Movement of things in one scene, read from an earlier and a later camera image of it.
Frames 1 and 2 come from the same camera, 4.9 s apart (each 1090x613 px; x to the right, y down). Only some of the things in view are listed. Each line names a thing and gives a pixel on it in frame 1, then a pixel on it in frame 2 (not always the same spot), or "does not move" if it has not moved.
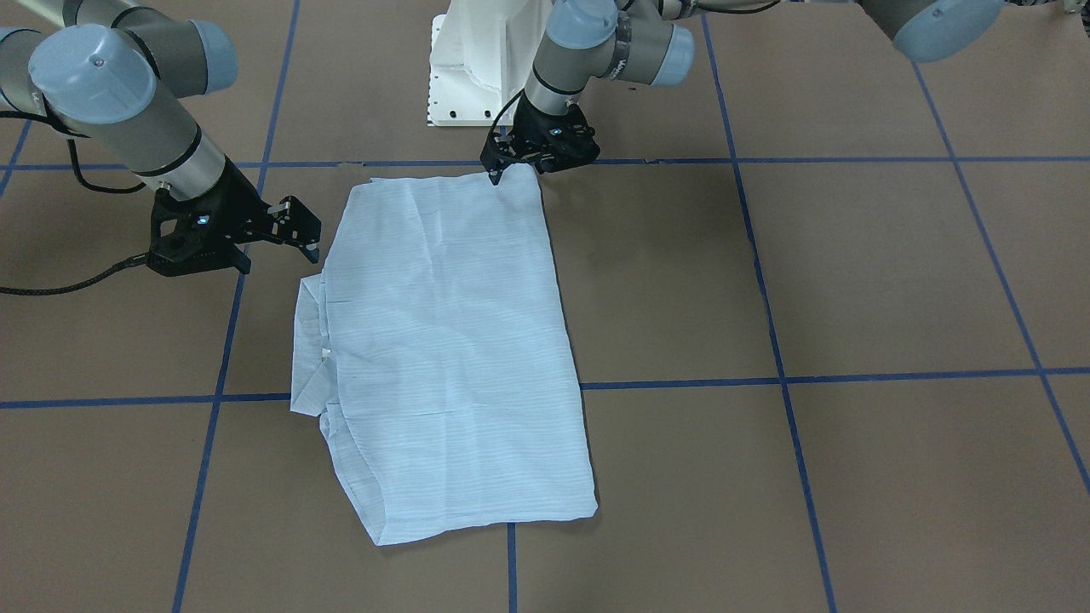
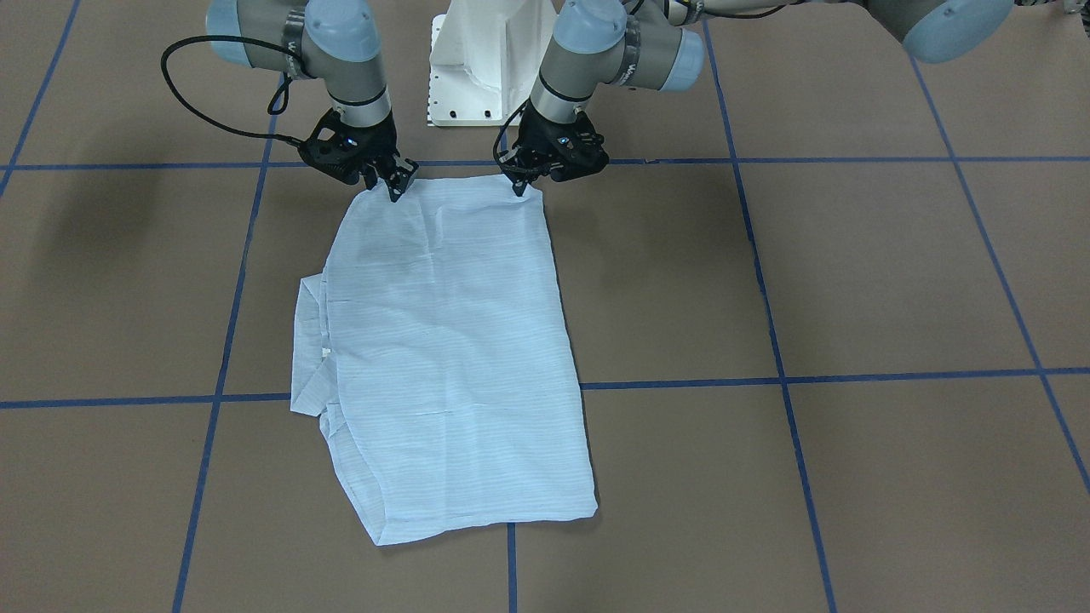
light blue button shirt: (438, 343) does not move
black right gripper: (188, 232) → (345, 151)
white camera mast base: (481, 54) does not move
